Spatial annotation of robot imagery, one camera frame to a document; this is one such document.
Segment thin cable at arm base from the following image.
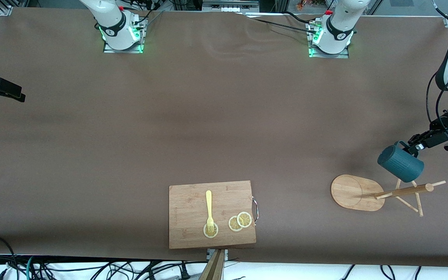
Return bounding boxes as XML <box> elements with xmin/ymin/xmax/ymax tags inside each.
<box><xmin>131</xmin><ymin>8</ymin><xmax>165</xmax><ymax>30</ymax></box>

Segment teal cup yellow inside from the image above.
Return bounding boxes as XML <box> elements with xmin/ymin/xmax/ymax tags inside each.
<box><xmin>377</xmin><ymin>141</ymin><xmax>425</xmax><ymax>183</ymax></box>

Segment thin black tangled cable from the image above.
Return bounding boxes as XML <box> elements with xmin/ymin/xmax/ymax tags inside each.
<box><xmin>33</xmin><ymin>260</ymin><xmax>180</xmax><ymax>280</ymax></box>

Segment lemon slice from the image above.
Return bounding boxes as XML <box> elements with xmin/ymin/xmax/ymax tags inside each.
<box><xmin>228</xmin><ymin>216</ymin><xmax>244</xmax><ymax>232</ymax></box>
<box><xmin>236</xmin><ymin>212</ymin><xmax>252</xmax><ymax>228</ymax></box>
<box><xmin>203</xmin><ymin>222</ymin><xmax>219</xmax><ymax>238</ymax></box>

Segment wooden cutting board metal handle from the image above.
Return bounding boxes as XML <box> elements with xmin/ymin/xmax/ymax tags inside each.
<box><xmin>168</xmin><ymin>180</ymin><xmax>259</xmax><ymax>250</ymax></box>

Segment small metal bracket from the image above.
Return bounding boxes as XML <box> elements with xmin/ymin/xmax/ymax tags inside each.
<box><xmin>206</xmin><ymin>248</ymin><xmax>229</xmax><ymax>262</ymax></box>

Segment wooden cup rack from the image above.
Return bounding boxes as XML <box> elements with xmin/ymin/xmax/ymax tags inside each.
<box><xmin>331</xmin><ymin>174</ymin><xmax>446</xmax><ymax>217</ymax></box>

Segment brown table cover sheet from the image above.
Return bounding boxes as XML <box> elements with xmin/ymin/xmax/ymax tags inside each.
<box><xmin>0</xmin><ymin>7</ymin><xmax>448</xmax><ymax>268</ymax></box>

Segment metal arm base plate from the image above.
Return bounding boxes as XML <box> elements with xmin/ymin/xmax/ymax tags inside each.
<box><xmin>308</xmin><ymin>45</ymin><xmax>350</xmax><ymax>59</ymax></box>
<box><xmin>103</xmin><ymin>39</ymin><xmax>144</xmax><ymax>54</ymax></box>

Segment black cable on table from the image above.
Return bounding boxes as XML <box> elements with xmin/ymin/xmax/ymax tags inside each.
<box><xmin>245</xmin><ymin>16</ymin><xmax>319</xmax><ymax>35</ymax></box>
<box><xmin>284</xmin><ymin>11</ymin><xmax>320</xmax><ymax>25</ymax></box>

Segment wooden post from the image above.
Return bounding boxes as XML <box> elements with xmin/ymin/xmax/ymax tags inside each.
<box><xmin>199</xmin><ymin>249</ymin><xmax>225</xmax><ymax>280</ymax></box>

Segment grey power strip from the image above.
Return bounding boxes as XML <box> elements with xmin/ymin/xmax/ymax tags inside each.
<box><xmin>203</xmin><ymin>0</ymin><xmax>259</xmax><ymax>12</ymax></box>

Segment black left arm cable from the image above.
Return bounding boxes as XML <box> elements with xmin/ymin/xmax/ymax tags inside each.
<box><xmin>425</xmin><ymin>0</ymin><xmax>448</xmax><ymax>137</ymax></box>

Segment yellow plastic fork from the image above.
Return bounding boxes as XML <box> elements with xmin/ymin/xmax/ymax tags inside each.
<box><xmin>205</xmin><ymin>190</ymin><xmax>215</xmax><ymax>236</ymax></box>

